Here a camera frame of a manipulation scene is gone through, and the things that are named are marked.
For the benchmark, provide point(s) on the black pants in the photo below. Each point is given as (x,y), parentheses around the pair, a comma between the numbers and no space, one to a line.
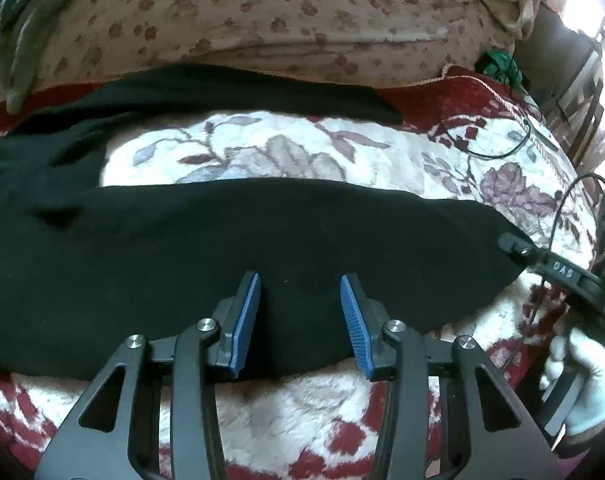
(282,230)

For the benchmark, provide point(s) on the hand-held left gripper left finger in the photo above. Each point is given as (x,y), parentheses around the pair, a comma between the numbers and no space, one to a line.
(246,320)

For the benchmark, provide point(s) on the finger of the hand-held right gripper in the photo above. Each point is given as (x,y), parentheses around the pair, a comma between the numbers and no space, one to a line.
(557,267)

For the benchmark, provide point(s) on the beige floral pillow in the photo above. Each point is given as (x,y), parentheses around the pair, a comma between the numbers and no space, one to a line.
(232,10)

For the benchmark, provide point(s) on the person's right hand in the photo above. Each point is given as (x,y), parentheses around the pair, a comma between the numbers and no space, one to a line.
(594,385)

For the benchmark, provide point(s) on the red white floral blanket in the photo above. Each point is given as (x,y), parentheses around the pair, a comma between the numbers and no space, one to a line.
(282,145)

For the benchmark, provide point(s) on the grey-green cloth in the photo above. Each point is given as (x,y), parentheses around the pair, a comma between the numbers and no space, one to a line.
(25,50)

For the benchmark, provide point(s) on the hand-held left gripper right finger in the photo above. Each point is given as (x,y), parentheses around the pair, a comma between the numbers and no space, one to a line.
(355,325)

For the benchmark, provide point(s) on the green cloth item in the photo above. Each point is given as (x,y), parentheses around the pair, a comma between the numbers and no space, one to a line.
(499,65)

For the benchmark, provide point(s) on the dark wooden furniture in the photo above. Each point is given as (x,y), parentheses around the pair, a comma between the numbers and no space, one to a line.
(557,70)

